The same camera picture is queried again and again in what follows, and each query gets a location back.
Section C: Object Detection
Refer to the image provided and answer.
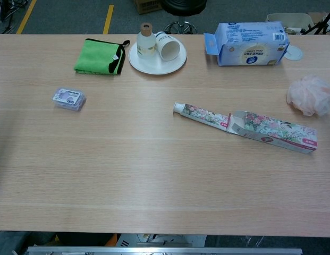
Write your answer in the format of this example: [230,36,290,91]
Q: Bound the floral toothpaste tube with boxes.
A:
[173,101,232,131]

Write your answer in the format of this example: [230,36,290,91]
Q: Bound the floral toothpaste box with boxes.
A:
[226,110,318,155]

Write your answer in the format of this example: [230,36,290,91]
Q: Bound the green microfiber cloth black trim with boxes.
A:
[73,38,130,75]

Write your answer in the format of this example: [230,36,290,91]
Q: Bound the white round plate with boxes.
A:
[128,39,188,75]

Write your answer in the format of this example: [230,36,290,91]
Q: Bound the white paper cup blue print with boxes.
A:
[155,31,181,62]

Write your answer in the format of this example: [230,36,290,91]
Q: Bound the purple soap in clear case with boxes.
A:
[51,88,87,112]

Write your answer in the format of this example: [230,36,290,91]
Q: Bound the blue white tissue carton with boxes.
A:
[204,21,291,67]

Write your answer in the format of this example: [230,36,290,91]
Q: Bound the black stool with chrome base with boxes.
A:
[160,0,208,35]

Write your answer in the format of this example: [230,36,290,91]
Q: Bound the pink mesh bath pouf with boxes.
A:
[286,74,330,117]

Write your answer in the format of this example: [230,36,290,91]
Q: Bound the white round coaster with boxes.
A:
[283,44,304,61]

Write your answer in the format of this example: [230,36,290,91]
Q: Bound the pale open carton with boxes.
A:
[265,12,316,35]

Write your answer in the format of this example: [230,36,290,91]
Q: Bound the black tripod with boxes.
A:
[301,5,330,35]

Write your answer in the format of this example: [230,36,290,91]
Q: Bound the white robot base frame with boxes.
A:
[116,233,208,248]

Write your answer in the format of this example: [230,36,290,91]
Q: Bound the aluminium profile rail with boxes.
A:
[26,246,303,255]

